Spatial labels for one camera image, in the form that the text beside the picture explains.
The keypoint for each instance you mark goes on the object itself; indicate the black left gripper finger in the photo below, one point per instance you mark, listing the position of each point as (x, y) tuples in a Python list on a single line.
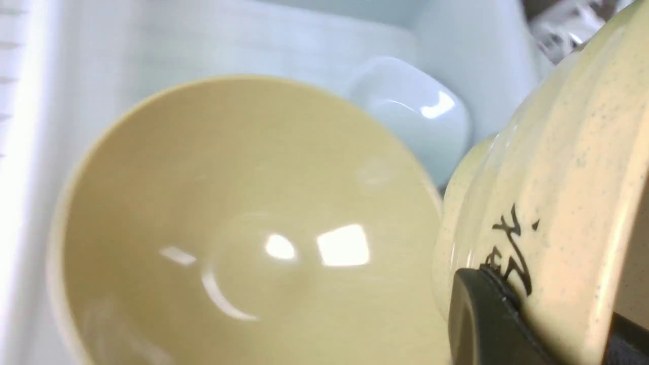
[(485, 324)]

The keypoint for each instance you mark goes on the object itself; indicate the tan noodle bowl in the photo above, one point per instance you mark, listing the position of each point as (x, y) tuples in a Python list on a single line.
[(556, 203)]

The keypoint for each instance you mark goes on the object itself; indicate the top tan stacked bowl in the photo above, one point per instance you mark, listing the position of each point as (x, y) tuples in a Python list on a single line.
[(247, 220)]

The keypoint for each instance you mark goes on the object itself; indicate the top white stacked dish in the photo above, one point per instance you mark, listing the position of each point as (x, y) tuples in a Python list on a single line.
[(425, 115)]

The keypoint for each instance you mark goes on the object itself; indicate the brown plastic spoon bin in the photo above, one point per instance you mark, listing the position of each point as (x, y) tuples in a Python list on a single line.
[(562, 27)]

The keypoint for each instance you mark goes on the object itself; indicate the large white plastic tub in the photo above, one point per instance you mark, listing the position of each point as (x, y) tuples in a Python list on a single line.
[(69, 68)]

